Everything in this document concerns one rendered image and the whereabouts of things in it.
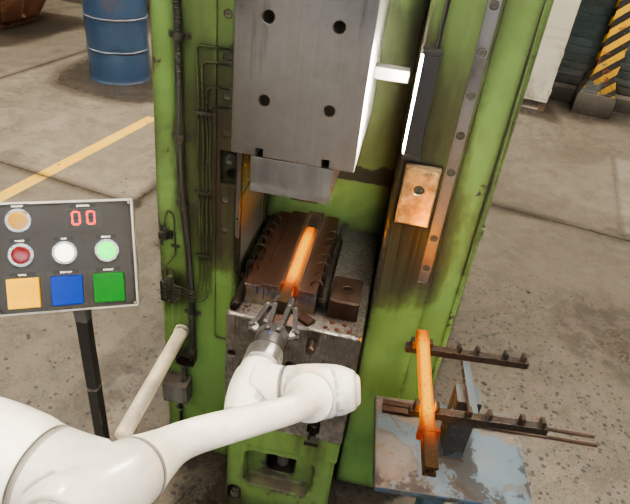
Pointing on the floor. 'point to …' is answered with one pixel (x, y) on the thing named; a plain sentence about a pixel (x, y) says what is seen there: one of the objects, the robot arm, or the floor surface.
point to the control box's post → (91, 371)
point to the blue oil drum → (117, 41)
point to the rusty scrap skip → (7, 13)
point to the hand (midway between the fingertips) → (285, 298)
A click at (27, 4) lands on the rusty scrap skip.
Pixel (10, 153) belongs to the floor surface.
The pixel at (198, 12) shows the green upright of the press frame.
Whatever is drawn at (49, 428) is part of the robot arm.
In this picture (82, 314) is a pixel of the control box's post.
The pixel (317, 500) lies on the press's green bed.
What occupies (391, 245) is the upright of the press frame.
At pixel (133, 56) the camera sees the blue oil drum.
